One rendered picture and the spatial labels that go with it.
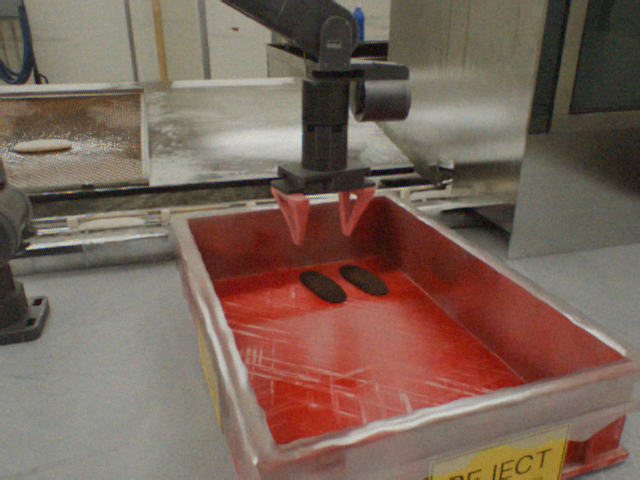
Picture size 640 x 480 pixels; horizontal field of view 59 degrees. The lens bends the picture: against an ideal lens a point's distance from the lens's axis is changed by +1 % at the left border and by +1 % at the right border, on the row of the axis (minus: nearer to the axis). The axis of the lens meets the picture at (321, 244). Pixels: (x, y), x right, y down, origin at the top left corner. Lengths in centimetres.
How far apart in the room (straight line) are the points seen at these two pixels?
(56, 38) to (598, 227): 413
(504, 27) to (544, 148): 18
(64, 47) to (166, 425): 421
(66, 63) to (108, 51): 30
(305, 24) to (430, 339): 37
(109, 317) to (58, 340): 7
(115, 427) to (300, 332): 23
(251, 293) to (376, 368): 23
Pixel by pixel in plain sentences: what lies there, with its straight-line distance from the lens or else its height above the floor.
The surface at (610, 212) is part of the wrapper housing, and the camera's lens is 98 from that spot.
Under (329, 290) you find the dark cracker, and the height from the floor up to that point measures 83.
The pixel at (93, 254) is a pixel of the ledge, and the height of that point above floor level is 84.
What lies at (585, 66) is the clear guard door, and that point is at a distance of 88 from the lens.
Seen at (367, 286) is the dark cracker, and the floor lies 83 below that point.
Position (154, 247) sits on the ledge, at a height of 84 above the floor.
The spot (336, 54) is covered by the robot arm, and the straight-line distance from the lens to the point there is 65.
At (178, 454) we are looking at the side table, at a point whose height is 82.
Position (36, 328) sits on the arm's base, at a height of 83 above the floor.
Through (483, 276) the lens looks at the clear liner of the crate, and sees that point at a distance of 64.
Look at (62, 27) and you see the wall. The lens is 465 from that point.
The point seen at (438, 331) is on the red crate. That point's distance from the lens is 69.
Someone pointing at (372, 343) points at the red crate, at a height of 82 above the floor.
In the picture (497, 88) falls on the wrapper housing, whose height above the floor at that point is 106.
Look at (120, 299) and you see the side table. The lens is 80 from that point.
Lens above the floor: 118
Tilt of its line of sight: 23 degrees down
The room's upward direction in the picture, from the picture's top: straight up
